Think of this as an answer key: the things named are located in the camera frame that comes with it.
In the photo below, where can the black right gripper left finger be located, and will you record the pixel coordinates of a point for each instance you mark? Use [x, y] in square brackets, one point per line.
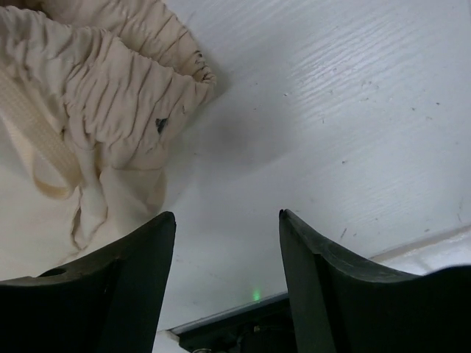
[107, 301]

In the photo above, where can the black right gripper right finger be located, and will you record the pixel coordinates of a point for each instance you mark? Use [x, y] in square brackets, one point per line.
[343, 302]

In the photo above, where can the beige trousers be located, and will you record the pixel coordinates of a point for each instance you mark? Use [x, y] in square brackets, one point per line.
[92, 95]

